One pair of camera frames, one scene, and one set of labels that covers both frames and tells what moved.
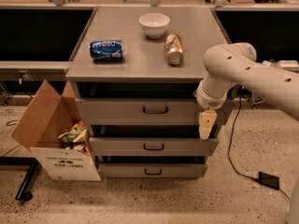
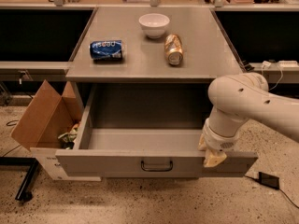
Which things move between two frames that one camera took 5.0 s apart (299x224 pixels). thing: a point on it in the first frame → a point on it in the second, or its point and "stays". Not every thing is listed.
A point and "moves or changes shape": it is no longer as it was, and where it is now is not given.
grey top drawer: x=145 y=112 moves or changes shape
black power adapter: x=269 y=180 stays
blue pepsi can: x=106 y=49 stays
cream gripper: x=209 y=100 → x=220 y=142
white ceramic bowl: x=154 y=24 stays
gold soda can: x=174 y=49 stays
